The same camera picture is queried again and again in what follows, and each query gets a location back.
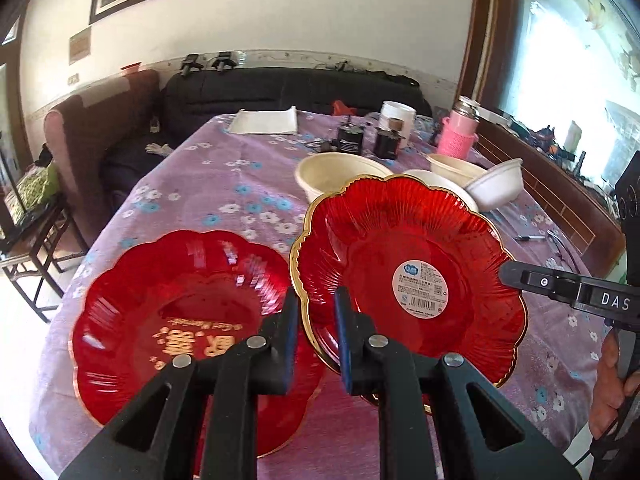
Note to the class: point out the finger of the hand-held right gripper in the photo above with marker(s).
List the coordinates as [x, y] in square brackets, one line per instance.
[535, 280]

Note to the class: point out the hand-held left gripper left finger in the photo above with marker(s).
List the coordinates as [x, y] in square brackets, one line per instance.
[294, 350]

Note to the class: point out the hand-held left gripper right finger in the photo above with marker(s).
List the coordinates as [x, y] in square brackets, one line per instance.
[342, 340]

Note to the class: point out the small white bowl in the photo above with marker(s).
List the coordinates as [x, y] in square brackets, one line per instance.
[495, 185]

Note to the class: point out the red plate with white label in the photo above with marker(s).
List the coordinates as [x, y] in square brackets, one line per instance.
[400, 240]

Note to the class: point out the white round bowl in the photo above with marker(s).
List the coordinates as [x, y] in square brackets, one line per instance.
[440, 182]

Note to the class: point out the red plate with gold lettering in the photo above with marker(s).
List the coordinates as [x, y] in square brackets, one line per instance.
[165, 285]

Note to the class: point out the cream bowl with stepped rim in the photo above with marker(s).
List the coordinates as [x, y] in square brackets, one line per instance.
[450, 162]

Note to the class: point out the large cream bowl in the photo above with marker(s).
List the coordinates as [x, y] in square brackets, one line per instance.
[340, 172]

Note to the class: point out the person's right hand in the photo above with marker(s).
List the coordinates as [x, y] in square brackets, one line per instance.
[605, 400]

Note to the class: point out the black pen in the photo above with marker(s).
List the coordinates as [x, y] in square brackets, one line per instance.
[530, 237]

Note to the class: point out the pink thermos bottle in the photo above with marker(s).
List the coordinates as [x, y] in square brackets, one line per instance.
[455, 135]

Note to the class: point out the purple floral tablecloth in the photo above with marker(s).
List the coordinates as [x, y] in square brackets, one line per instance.
[225, 185]

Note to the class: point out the black power adapter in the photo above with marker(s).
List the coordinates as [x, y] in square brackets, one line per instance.
[326, 146]

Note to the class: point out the small black battery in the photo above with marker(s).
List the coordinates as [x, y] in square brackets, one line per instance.
[387, 145]

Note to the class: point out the white mug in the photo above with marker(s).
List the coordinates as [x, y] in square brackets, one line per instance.
[400, 112]

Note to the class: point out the white folded paper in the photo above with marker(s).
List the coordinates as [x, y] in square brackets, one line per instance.
[265, 121]

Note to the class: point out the orange plastic object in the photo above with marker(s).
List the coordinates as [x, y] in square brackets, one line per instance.
[342, 108]

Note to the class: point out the white glove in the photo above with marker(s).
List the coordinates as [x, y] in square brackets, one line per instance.
[157, 149]

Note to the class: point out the black sofa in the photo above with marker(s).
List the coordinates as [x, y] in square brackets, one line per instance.
[280, 90]

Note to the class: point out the dark wooden chair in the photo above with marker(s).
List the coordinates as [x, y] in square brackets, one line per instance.
[35, 255]

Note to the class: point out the black clamp device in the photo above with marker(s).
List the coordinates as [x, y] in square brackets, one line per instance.
[222, 60]
[192, 64]

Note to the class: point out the brown armchair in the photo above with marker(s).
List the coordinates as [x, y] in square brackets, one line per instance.
[95, 125]

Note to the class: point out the green patterned cushion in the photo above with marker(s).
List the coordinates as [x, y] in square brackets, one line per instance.
[37, 185]

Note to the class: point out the small red bowl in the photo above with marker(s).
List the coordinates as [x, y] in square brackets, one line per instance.
[131, 66]

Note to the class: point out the wall outlet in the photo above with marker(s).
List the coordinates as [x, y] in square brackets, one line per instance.
[73, 79]

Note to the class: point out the small framed wall plaque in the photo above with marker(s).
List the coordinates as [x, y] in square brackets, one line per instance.
[80, 46]

